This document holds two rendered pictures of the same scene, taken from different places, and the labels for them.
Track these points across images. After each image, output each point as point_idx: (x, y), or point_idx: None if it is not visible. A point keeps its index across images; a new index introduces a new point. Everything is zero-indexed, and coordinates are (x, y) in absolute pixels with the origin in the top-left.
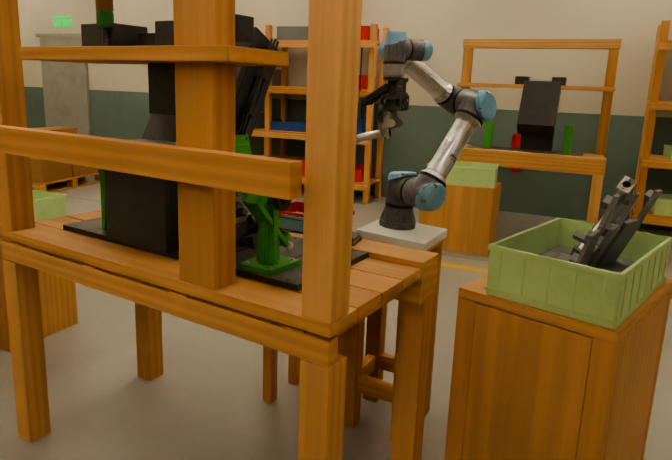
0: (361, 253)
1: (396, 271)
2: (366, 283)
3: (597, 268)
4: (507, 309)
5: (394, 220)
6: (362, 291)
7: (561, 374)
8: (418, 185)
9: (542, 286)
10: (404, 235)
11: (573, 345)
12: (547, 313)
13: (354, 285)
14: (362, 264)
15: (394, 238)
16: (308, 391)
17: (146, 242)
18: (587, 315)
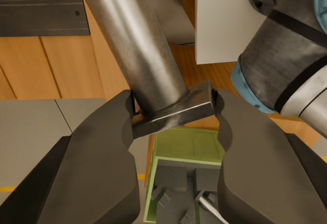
0: (74, 30)
1: (76, 84)
2: (20, 78)
3: (146, 213)
4: (152, 134)
5: None
6: (1, 85)
7: (149, 141)
8: (259, 71)
9: (151, 170)
10: (221, 23)
11: (147, 159)
12: (148, 159)
13: (4, 71)
14: (62, 42)
15: (196, 17)
16: None
17: None
18: (147, 180)
